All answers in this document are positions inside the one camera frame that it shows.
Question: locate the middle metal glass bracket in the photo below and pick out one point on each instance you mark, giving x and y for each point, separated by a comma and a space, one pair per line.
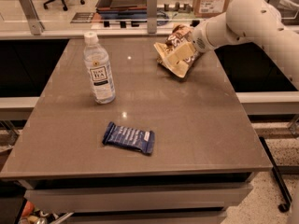
152, 16

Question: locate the black floor bar with wheel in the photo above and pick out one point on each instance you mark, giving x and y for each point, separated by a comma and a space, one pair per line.
278, 178

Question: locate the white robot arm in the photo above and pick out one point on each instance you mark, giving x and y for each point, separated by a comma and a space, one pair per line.
254, 21

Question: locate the left metal glass bracket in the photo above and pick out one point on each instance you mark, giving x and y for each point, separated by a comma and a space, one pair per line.
35, 24

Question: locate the blue snack bar wrapper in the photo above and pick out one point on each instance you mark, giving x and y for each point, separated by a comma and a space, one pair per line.
129, 138

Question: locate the grey table drawer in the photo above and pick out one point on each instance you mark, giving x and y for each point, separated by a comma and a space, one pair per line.
139, 198

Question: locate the brown chip bag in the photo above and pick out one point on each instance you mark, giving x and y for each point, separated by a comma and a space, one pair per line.
180, 34

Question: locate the clear tea water bottle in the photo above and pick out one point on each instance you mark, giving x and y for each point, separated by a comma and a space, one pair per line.
98, 66

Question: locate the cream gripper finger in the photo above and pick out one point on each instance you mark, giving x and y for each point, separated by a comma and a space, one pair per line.
180, 53

